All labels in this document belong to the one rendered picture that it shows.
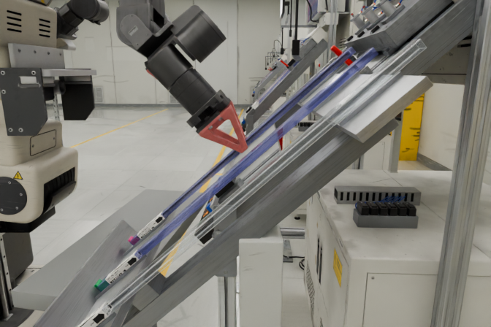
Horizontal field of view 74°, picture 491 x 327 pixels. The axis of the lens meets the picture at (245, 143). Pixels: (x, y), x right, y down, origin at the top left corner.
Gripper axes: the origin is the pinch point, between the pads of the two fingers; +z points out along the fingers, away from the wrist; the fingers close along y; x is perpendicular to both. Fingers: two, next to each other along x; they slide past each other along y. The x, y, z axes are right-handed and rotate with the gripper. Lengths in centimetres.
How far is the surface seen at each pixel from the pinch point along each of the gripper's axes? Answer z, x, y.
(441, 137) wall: 182, -116, 270
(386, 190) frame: 50, -18, 43
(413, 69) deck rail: 13.8, -33.8, 12.1
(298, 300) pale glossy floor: 87, 42, 76
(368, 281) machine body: 46.4, 1.9, 11.9
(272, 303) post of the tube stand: 17.2, 9.8, -14.9
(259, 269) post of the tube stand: 12.0, 7.7, -14.8
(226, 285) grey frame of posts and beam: 24.5, 26.4, 11.0
